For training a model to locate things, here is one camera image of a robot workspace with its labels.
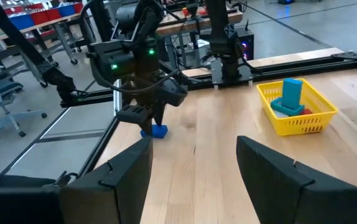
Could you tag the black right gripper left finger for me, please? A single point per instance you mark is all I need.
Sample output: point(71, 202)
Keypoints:
point(119, 193)

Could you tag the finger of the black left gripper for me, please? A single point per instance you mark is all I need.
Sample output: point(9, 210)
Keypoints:
point(147, 127)
point(160, 115)

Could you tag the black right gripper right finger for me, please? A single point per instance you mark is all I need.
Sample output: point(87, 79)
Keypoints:
point(278, 193)

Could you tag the blue rectangular box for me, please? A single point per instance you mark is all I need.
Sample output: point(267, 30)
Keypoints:
point(160, 132)

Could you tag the pale lavender box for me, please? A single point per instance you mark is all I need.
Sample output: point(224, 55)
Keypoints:
point(279, 114)

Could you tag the teal patterned block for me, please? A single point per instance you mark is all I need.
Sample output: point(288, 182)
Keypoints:
point(285, 109)

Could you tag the small red box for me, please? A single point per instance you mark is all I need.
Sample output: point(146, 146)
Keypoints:
point(306, 111)

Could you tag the teal rectangular box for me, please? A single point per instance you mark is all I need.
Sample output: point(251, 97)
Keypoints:
point(292, 93)

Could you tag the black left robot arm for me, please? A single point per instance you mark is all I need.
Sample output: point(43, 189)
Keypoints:
point(125, 59)

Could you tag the yellow plastic basket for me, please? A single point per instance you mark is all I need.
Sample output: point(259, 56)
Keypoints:
point(296, 124)

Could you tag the wooden workbench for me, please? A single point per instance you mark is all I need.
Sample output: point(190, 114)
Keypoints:
point(26, 29)
point(197, 23)

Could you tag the black computer tower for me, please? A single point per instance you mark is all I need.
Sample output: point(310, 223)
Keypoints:
point(247, 43)

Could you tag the red storage bin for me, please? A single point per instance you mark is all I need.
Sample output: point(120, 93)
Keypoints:
point(43, 16)
point(78, 7)

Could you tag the blue storage bin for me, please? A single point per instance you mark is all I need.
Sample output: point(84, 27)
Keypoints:
point(23, 21)
point(66, 10)

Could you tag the black rig strut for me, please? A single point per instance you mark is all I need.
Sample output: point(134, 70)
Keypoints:
point(10, 34)

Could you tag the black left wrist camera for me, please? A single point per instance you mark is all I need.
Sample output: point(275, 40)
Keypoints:
point(133, 113)

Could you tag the black table frame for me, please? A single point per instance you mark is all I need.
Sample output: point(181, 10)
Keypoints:
point(290, 67)

